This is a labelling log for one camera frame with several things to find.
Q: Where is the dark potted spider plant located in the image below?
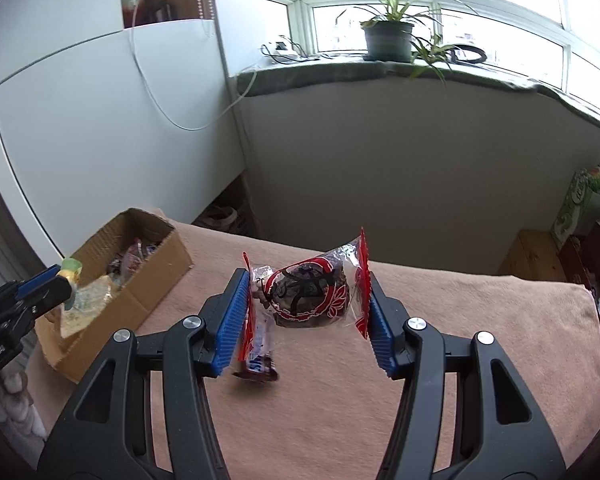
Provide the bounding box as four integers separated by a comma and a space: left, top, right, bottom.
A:
355, 0, 477, 64

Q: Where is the green printed carton box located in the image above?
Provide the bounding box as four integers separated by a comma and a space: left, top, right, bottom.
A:
550, 164, 600, 249

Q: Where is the red clear dark cake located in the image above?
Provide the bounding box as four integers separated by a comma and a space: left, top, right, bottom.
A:
107, 238, 157, 288

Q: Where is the white hanging cable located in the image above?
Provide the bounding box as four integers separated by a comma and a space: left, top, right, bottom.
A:
127, 0, 259, 134

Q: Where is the snickers bar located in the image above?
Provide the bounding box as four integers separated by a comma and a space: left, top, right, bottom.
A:
233, 266, 278, 382

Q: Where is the yellow ball green wrapper candy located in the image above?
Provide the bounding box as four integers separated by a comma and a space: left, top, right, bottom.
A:
58, 258, 83, 311

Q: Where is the window frame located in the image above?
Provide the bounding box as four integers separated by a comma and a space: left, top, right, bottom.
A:
263, 0, 600, 115

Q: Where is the bread loaf slice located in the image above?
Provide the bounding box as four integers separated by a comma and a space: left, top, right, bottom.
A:
59, 275, 117, 339

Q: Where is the small spider plant offshoot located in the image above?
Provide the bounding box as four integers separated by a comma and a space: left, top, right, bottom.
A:
410, 34, 460, 84

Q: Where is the open cardboard box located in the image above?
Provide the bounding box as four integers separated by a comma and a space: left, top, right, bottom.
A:
35, 208, 193, 382

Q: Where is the white cabinet panel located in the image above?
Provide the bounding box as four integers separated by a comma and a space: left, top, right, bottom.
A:
0, 0, 245, 264

